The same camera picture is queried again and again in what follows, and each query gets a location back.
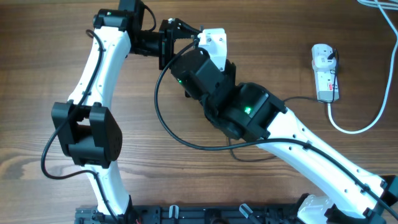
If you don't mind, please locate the white charger adapter plug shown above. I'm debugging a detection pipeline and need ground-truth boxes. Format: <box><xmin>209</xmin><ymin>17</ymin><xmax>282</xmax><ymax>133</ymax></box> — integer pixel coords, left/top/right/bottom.
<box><xmin>312</xmin><ymin>55</ymin><xmax>336</xmax><ymax>72</ymax></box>

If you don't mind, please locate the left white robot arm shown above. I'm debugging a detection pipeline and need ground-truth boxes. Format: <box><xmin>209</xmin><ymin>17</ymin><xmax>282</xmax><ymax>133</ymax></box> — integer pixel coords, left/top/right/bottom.
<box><xmin>51</xmin><ymin>1</ymin><xmax>199</xmax><ymax>223</ymax></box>

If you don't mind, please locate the white power strip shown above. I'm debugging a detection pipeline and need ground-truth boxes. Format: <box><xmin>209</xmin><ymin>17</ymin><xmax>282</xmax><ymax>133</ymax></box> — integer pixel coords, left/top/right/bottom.
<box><xmin>312</xmin><ymin>44</ymin><xmax>339</xmax><ymax>103</ymax></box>

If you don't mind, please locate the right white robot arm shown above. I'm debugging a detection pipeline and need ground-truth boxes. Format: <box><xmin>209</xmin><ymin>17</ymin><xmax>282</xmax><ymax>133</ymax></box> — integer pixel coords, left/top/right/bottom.
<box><xmin>169</xmin><ymin>48</ymin><xmax>397</xmax><ymax>223</ymax></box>

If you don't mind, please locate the white cables top corner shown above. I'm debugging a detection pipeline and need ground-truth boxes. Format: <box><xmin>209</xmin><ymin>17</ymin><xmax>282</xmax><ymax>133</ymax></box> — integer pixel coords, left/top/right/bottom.
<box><xmin>356</xmin><ymin>0</ymin><xmax>398</xmax><ymax>11</ymax></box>

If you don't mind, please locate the white power strip cord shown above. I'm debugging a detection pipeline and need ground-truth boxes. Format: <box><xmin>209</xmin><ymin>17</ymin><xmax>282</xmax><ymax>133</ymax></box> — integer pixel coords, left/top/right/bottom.
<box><xmin>326</xmin><ymin>0</ymin><xmax>398</xmax><ymax>135</ymax></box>

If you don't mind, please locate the black charger cable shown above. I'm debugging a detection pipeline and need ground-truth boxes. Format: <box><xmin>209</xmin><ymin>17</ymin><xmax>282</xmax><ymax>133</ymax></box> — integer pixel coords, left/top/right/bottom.
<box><xmin>226</xmin><ymin>49</ymin><xmax>340</xmax><ymax>163</ymax></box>

